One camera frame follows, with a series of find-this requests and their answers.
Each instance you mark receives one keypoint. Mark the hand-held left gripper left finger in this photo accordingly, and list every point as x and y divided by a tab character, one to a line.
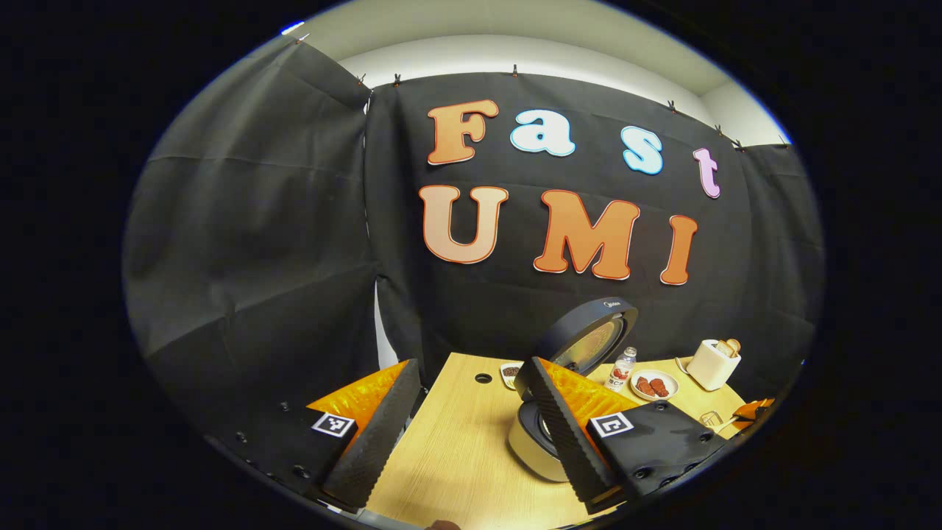
379	442

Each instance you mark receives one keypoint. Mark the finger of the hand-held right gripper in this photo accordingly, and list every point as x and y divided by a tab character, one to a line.
754	409

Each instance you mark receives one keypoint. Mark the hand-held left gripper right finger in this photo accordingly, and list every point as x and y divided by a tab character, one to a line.
567	442

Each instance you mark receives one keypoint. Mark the clear chopstick holder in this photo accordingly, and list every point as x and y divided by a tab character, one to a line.
710	419

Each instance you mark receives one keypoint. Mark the dark grey rice cooker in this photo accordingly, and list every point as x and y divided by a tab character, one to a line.
581	327

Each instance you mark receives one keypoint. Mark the white toaster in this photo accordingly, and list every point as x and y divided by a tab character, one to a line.
708	368

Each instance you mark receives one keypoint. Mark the toast slice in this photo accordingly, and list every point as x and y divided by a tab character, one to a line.
734	346
723	350

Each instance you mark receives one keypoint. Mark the white round plate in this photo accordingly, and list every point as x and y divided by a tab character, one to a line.
671	385

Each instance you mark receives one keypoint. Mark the clear drink bottle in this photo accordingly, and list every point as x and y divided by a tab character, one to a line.
620	372

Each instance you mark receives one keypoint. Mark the small white side dish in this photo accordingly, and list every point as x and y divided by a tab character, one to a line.
510	373

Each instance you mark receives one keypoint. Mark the red meat slice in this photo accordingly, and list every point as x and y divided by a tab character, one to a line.
645	386
660	388

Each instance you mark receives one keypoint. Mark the black backdrop cloth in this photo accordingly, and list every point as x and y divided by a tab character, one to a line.
280	221

